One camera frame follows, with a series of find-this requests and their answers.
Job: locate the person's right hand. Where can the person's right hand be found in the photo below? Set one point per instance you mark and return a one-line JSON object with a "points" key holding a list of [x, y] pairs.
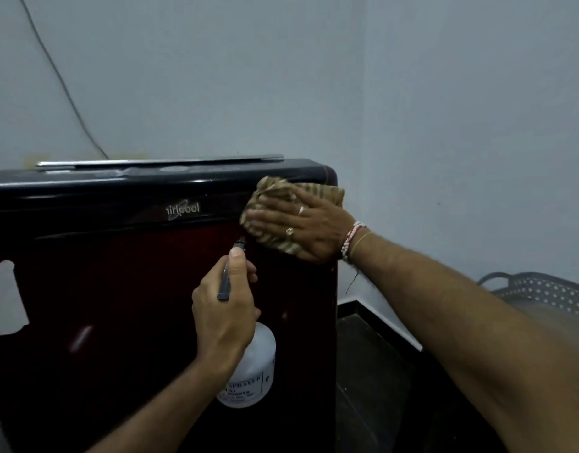
{"points": [[320, 228]]}

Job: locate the person's left hand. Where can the person's left hand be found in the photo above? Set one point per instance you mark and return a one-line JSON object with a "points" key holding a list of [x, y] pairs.
{"points": [[218, 320]]}

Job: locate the person's right little finger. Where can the person's right little finger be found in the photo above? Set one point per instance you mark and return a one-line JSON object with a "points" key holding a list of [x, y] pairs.
{"points": [[282, 198]]}

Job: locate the person's right middle finger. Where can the person's right middle finger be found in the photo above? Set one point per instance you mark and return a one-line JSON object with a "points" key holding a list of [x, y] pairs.
{"points": [[270, 229]]}

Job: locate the person's left fingers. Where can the person's left fingers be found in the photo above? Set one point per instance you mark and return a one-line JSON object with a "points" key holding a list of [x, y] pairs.
{"points": [[238, 268]]}

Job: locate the brown striped cleaning cloth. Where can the brown striped cleaning cloth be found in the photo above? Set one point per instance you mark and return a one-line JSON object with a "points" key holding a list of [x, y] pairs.
{"points": [[270, 188]]}

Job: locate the white spray bottle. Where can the white spray bottle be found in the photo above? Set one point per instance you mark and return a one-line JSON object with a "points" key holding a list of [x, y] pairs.
{"points": [[254, 363]]}

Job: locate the person's right forearm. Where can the person's right forearm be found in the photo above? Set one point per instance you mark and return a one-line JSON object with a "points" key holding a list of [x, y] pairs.
{"points": [[468, 334]]}

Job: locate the person's left forearm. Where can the person's left forearm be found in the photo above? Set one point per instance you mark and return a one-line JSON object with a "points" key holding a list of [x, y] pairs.
{"points": [[162, 410]]}

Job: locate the thin thread wristband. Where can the thin thread wristband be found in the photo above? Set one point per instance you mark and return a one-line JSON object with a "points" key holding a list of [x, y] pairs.
{"points": [[360, 242]]}

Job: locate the flat silver tray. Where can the flat silver tray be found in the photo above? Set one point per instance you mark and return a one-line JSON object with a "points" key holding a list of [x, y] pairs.
{"points": [[167, 160]]}

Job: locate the dark red refrigerator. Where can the dark red refrigerator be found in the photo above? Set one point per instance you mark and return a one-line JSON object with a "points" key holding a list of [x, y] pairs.
{"points": [[105, 301]]}

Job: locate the grey perforated plastic basket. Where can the grey perforated plastic basket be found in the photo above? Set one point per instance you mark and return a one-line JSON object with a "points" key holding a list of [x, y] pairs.
{"points": [[549, 290]]}

